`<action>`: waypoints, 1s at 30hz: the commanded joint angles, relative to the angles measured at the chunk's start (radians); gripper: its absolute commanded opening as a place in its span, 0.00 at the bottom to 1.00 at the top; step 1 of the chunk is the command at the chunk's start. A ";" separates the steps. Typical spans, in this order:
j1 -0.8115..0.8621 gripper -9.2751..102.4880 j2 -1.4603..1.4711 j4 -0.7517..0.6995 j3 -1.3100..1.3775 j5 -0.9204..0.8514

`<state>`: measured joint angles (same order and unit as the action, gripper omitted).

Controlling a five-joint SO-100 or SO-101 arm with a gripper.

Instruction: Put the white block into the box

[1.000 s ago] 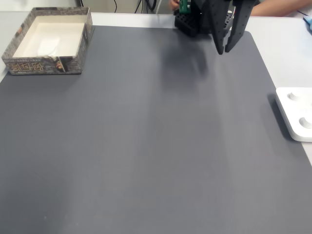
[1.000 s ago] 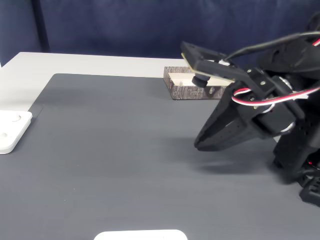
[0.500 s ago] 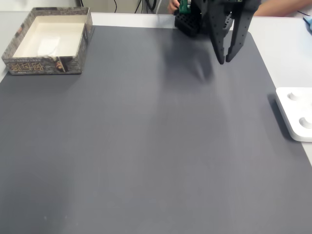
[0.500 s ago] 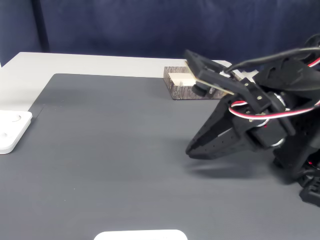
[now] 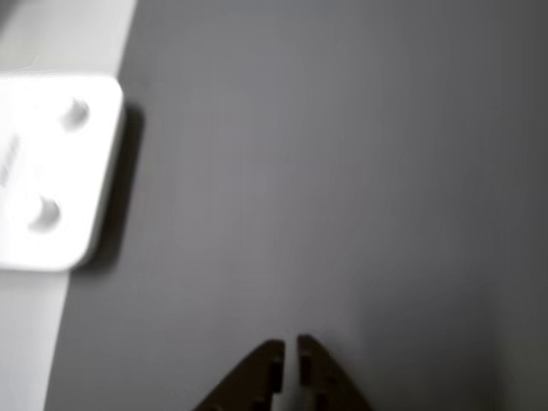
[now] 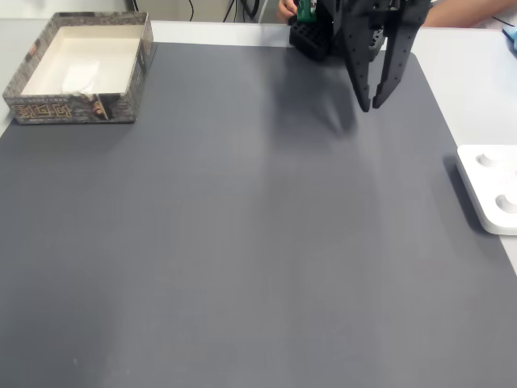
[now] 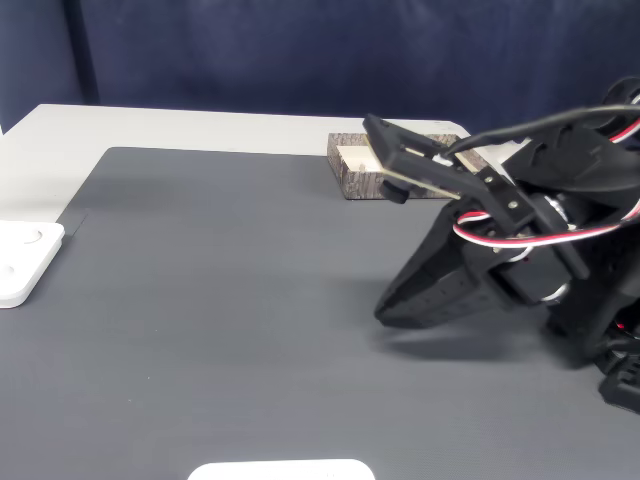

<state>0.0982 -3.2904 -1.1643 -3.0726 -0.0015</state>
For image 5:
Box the white square stand base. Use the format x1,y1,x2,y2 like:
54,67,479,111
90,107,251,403
0,73,126,274

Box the dark gray table mat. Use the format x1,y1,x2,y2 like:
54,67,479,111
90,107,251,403
45,0,548,411

